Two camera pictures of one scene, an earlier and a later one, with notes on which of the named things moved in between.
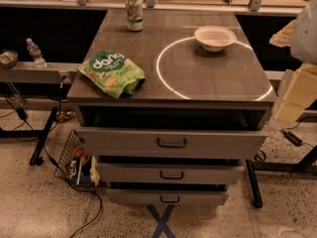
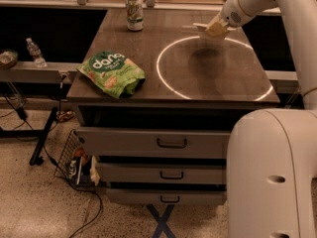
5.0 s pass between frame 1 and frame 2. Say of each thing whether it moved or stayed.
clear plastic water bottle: stayed
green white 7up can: stayed
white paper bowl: moved
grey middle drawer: stayed
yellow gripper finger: moved
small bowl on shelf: stayed
